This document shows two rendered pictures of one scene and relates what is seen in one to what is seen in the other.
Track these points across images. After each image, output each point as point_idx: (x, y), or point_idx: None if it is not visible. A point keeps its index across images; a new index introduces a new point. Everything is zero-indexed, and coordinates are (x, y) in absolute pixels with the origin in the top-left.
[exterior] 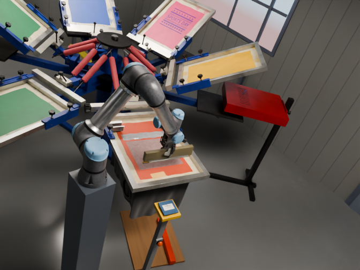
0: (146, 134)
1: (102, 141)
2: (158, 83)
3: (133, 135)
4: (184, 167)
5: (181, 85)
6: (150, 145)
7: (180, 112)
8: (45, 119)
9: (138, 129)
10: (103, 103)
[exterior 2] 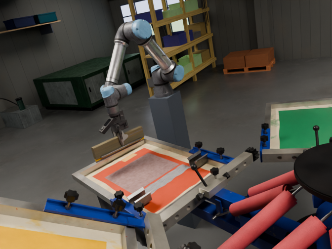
0: (160, 182)
1: (156, 65)
2: (118, 28)
3: (176, 172)
4: (102, 174)
5: (120, 218)
6: (149, 175)
7: (104, 87)
8: (268, 130)
9: (175, 183)
10: (239, 162)
